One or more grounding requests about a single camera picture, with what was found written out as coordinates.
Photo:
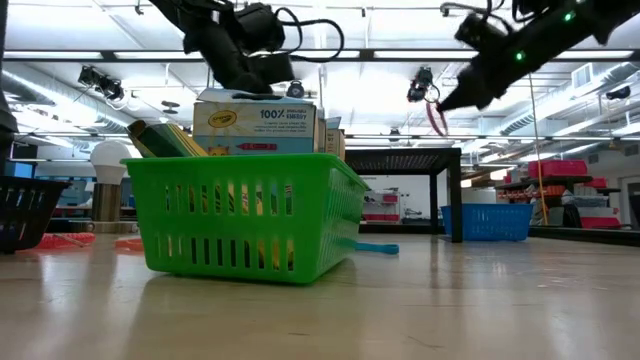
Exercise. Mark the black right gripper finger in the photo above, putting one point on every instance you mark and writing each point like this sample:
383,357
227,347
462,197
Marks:
467,92

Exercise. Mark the light blue crayola box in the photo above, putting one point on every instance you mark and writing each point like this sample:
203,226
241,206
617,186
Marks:
250,125

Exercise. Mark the black perforated metal stand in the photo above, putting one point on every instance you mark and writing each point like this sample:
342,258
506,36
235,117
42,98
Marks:
405,160

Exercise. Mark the small Crayola crayon box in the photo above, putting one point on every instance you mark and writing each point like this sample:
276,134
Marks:
165,142

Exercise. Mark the blue plastic basket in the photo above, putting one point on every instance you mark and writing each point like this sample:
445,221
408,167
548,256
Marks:
500,222

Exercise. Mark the green plastic basket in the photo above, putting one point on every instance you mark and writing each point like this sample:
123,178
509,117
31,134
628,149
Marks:
225,260

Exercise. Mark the black plastic basket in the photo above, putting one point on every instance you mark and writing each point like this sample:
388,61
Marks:
30,210

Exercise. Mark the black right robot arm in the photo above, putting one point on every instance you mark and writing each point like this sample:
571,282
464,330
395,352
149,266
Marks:
585,20

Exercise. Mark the overhead LED light bar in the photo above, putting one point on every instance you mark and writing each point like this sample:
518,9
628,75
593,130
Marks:
425,54

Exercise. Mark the red storage bin rack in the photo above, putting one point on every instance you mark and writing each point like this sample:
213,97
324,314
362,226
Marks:
557,168

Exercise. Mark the white rack with red bins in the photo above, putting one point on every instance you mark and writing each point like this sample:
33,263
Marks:
385,207

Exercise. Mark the white bulb brass lamp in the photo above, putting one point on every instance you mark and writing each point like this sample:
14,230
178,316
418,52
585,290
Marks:
110,160

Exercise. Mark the round black overhead camera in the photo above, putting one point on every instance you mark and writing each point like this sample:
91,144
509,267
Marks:
296,91

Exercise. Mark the black rig-mounted camera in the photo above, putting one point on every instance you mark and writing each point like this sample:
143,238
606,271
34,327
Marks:
420,85
100,82
620,92

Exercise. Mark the black metal rig frame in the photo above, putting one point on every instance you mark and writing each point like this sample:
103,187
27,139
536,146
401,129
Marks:
575,235

